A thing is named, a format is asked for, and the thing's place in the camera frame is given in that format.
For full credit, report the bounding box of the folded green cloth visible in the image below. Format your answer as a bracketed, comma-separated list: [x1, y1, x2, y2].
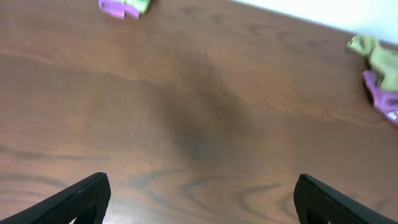
[125, 0, 150, 14]

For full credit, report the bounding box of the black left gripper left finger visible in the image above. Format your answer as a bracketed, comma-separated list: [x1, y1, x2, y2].
[1, 172, 111, 224]

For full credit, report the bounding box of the crumpled purple cloth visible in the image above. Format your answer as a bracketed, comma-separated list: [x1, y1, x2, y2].
[363, 70, 397, 126]

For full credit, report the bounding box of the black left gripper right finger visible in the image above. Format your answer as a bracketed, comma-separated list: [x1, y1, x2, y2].
[294, 174, 397, 224]

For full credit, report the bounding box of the folded purple cloth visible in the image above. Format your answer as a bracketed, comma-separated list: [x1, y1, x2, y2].
[98, 0, 141, 19]

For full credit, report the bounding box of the crumpled green cloth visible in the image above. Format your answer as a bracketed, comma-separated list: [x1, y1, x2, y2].
[347, 34, 397, 91]

